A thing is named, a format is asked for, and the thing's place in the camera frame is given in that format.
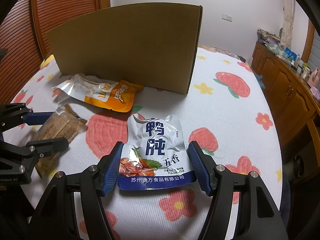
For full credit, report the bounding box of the brown cracker snack pack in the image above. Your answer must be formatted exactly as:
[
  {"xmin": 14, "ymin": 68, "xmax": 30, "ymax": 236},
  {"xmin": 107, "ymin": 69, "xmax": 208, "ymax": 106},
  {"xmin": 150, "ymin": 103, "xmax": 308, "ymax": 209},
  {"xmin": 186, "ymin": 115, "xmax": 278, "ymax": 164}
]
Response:
[{"xmin": 32, "ymin": 104, "xmax": 87, "ymax": 178}]

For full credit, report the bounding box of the white blue duck gizzard pouch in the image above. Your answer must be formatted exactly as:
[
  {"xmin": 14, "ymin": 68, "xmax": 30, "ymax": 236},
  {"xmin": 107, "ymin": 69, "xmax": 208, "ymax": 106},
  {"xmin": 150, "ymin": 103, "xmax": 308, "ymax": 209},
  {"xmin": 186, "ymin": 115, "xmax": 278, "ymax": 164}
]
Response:
[{"xmin": 118, "ymin": 114, "xmax": 196, "ymax": 191}]

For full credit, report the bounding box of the yellow plush toy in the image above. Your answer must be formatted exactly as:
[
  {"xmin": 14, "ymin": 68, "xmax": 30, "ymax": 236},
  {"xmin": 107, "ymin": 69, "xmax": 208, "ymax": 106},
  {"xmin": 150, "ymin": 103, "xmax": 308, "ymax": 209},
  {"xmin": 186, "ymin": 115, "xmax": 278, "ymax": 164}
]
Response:
[{"xmin": 40, "ymin": 54, "xmax": 54, "ymax": 70}]

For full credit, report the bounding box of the white floral strawberry blanket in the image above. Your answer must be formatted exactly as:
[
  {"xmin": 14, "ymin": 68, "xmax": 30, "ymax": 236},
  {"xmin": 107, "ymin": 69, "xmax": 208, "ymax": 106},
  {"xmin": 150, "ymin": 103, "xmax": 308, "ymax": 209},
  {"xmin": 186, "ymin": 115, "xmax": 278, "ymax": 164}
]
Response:
[{"xmin": 3, "ymin": 45, "xmax": 284, "ymax": 240}]

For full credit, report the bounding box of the brown louvered wardrobe door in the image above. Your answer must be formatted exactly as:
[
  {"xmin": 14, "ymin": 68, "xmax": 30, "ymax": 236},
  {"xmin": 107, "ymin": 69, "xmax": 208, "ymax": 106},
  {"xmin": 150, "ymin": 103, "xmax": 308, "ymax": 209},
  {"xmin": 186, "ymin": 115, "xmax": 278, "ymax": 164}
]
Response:
[{"xmin": 1, "ymin": 0, "xmax": 111, "ymax": 103}]

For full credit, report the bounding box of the white orange snack pouch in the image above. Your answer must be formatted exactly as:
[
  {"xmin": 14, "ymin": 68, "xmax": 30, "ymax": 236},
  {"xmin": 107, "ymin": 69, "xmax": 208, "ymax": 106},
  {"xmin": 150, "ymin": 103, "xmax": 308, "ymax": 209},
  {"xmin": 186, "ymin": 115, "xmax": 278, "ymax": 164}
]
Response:
[{"xmin": 54, "ymin": 74, "xmax": 144, "ymax": 113}]

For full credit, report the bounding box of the wooden sideboard cabinet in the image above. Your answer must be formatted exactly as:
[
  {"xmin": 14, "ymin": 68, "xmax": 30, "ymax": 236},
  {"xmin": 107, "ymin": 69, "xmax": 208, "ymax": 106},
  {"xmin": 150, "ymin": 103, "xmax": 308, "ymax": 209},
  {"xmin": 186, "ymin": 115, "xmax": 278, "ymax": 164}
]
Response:
[{"xmin": 251, "ymin": 42, "xmax": 319, "ymax": 147}]

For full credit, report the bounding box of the brown cardboard box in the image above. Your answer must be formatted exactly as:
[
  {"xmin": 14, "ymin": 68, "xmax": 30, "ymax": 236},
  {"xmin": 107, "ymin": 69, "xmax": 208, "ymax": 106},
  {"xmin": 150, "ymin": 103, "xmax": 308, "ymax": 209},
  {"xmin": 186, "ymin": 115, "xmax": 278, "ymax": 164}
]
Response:
[{"xmin": 47, "ymin": 2, "xmax": 203, "ymax": 94}]

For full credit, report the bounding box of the pink bottle on sideboard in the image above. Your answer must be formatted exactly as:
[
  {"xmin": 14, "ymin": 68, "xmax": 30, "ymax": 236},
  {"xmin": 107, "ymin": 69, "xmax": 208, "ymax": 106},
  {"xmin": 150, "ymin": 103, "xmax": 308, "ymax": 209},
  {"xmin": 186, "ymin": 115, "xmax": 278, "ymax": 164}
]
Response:
[{"xmin": 308, "ymin": 68, "xmax": 319, "ymax": 87}]

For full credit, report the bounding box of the beige curtain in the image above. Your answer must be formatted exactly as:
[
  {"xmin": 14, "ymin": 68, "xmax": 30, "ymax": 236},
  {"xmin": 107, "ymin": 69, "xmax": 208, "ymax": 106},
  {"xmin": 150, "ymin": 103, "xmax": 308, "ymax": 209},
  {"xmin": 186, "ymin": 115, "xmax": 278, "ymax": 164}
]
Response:
[{"xmin": 280, "ymin": 0, "xmax": 295, "ymax": 49}]

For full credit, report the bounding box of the white wall switch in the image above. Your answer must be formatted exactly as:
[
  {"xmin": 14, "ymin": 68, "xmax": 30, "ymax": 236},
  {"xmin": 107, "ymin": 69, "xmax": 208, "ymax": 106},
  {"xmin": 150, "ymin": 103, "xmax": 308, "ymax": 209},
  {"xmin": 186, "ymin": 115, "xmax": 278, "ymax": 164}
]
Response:
[{"xmin": 221, "ymin": 14, "xmax": 233, "ymax": 22}]

